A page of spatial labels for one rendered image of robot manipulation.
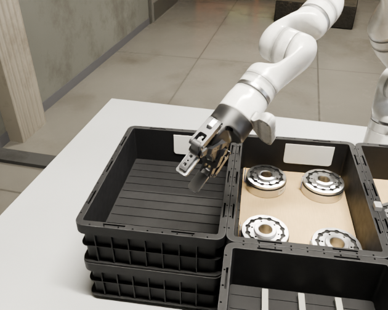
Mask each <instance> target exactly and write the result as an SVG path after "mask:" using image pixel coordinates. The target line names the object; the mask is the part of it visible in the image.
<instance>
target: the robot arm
mask: <svg viewBox="0 0 388 310"><path fill-rule="evenodd" d="M343 7H344V0H307V1H306V2H305V3H304V4H303V5H302V6H301V7H300V8H299V10H297V11H295V12H293V13H290V14H289V15H287V16H285V17H283V18H281V19H279V20H277V21H275V22H274V23H272V24H271V25H270V26H269V27H268V28H267V29H266V30H265V31H264V32H263V34H262V36H261V38H260V40H259V53H260V55H261V56H262V57H263V58H264V59H266V60H268V61H270V62H272V63H273V64H272V63H260V62H257V63H254V64H252V65H251V66H250V67H249V68H248V69H247V71H246V72H245V74H244V75H243V76H242V77H241V79H240V80H239V81H238V82H237V84H236V85H235V86H234V87H233V88H232V89H231V90H230V91H229V92H228V94H227V95H226V96H225V97H224V99H223V100H222V101H221V102H220V103H219V105H218V106H217V108H216V109H215V110H214V111H213V113H212V114H211V115H210V116H209V117H208V118H207V119H206V121H205V122H204V123H203V124H202V126H201V127H200V128H199V129H198V130H197V131H196V132H195V134H194V135H193V136H192V137H191V139H190V140H189V143H190V144H191V146H190V147H189V149H188V150H189V151H190V152H188V153H187V155H186V156H185V157H184V158H183V160H182V161H181V163H180V164H179V165H178V166H177V168H176V170H177V172H178V173H180V174H181V175H182V176H184V177H187V176H188V175H189V174H190V172H191V171H192V170H193V169H194V167H195V166H196V165H197V163H198V162H199V161H200V158H201V159H202V161H203V163H202V165H201V168H200V170H199V171H198V172H197V174H196V175H195V176H194V177H193V179H192V180H191V182H190V183H189V184H188V188H189V189H190V190H192V191H193V192H194V193H198V192H199V191H200V189H201V188H202V187H203V185H204V184H205V183H206V181H207V180H208V178H211V177H213V178H215V177H216V176H217V174H218V173H219V171H220V169H221V168H222V166H223V165H224V164H225V162H226V160H227V159H228V157H229V156H230V155H231V152H230V151H229V150H228V147H229V145H230V144H231V143H238V144H240V143H242V142H244V141H245V139H246V138H247V136H248V135H249V134H250V133H251V131H252V130H253V131H255V133H256V134H257V136H258V137H259V138H260V139H261V140H262V141H263V142H264V143H266V144H268V145H271V144H272V143H273V141H274V140H275V139H276V120H275V116H274V115H273V114H270V113H265V112H264V111H265V110H266V108H267V107H268V105H269V104H270V102H271V101H272V100H273V99H274V97H275V96H276V94H277V93H278V92H279V91H280V90H281V89H282V88H283V87H284V86H285V85H287V84H288V83H289V82H290V81H292V80H293V79H294V78H296V77H297V76H298V75H300V74H301V73H302V72H303V71H305V70H306V69H307V68H308V67H309V66H310V64H311V63H312V62H313V60H314V58H315V56H316V54H317V42H316V40H318V39H320V38H321V37H322V36H323V35H324V34H325V33H326V32H327V31H328V30H329V29H330V28H331V27H332V25H333V24H334V23H335V22H336V20H337V19H338V18H339V16H340V15H341V13H342V10H343ZM367 30H368V36H369V39H370V43H371V46H372V49H373V50H374V52H375V54H376V55H377V57H378V58H379V59H380V61H382V63H383V64H384V65H385V66H386V67H387V68H386V69H385V70H384V71H383V73H382V74H381V76H380V78H379V80H378V83H377V85H376V90H375V93H374V98H373V102H372V105H371V111H372V113H371V117H370V121H369V123H368V127H367V130H366V133H365V137H364V139H363V143H375V144H384V145H388V0H380V2H379V4H378V6H377V8H376V9H375V10H374V12H373V14H372V16H371V18H370V20H369V22H368V27H367ZM201 135H202V136H201ZM199 136H201V137H199ZM199 157H200V158H199ZM210 167H211V169H210Z"/></svg>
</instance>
